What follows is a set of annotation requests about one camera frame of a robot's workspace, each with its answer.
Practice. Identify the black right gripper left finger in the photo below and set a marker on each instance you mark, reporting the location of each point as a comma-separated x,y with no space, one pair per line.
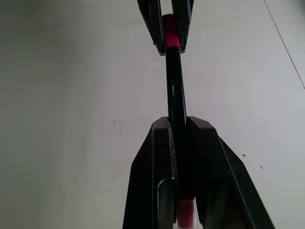
150,171

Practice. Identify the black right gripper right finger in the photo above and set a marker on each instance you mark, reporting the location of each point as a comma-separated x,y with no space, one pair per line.
219,181

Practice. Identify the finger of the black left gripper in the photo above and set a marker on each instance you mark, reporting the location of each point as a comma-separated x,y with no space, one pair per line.
184,23
152,23

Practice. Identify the red marker cap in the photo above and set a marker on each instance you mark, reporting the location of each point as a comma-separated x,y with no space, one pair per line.
171,33

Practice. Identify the black marker with red end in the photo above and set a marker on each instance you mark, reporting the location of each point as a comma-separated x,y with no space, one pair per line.
175,83

